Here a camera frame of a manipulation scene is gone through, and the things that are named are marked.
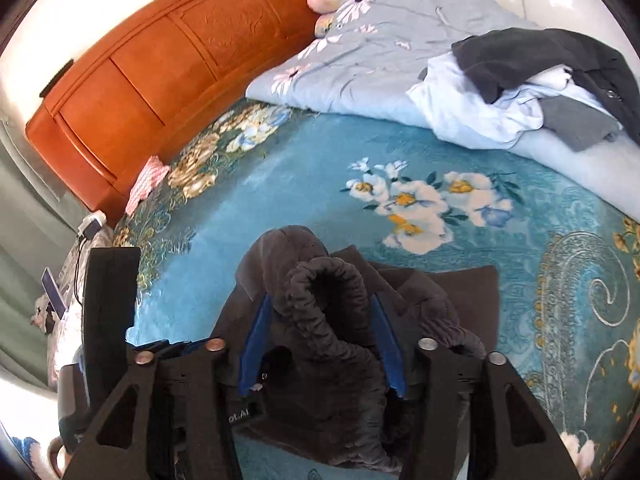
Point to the smartphone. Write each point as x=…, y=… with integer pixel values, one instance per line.
x=52, y=292

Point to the grey-blue daisy quilt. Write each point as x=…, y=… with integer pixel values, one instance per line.
x=390, y=60

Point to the pink checked cloth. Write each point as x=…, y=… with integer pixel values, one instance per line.
x=147, y=180

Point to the light blue garment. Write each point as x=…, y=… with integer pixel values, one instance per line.
x=465, y=105

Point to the grey garment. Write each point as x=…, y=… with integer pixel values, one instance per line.
x=575, y=120

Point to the dark grey pants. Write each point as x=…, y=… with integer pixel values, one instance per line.
x=330, y=320

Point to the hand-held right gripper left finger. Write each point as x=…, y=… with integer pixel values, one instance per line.
x=255, y=345

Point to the pale floral pillow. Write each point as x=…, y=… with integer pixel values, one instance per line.
x=325, y=26

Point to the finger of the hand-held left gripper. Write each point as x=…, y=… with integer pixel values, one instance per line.
x=170, y=346

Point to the pile of clothes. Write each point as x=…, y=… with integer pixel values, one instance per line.
x=525, y=55

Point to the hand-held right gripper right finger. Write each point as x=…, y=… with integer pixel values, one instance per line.
x=390, y=350

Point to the blue floral blanket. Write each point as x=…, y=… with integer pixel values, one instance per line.
x=325, y=170

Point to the white charger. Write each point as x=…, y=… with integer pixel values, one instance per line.
x=92, y=222

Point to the white garment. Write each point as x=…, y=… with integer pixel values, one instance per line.
x=550, y=80

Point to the wooden headboard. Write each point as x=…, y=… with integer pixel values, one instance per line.
x=165, y=70

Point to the green curtain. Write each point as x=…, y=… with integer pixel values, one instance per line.
x=25, y=270

